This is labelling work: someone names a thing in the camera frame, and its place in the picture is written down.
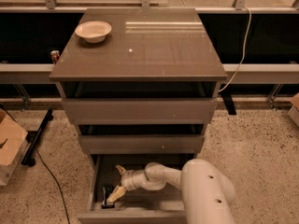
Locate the black bracket behind cabinet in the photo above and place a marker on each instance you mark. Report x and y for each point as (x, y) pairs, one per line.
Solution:
(228, 102)

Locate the grey middle drawer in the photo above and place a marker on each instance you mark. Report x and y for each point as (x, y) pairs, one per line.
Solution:
(141, 144)

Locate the box at right edge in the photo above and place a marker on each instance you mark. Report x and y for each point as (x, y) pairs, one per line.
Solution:
(294, 111)

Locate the dark blueberry rxbar wrapper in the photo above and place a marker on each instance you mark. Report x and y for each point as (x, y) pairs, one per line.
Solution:
(106, 192)

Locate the black stand leg left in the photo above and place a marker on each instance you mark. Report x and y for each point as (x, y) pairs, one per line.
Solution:
(34, 137)

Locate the grey top drawer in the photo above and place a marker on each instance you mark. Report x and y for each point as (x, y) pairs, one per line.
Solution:
(139, 111)

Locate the grey bottom drawer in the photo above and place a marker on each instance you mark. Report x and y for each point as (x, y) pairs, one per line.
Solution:
(139, 206)

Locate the white ceramic bowl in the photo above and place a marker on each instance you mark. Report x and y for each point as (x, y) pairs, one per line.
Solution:
(93, 31)

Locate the cardboard box left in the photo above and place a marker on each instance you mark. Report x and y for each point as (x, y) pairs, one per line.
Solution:
(12, 145)

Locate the grey metal rail frame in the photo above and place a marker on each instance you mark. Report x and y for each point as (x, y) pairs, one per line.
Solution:
(237, 73)

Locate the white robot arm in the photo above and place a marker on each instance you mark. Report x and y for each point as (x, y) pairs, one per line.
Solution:
(206, 192)

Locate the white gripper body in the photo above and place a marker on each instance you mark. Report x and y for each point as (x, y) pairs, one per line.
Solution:
(128, 180)

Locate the grey drawer cabinet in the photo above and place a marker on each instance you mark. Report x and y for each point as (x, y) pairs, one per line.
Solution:
(160, 53)

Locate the grey drawer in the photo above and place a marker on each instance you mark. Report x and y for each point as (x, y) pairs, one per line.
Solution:
(141, 144)
(139, 206)
(139, 111)

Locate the red soda can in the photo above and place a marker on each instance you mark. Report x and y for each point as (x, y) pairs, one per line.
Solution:
(55, 55)

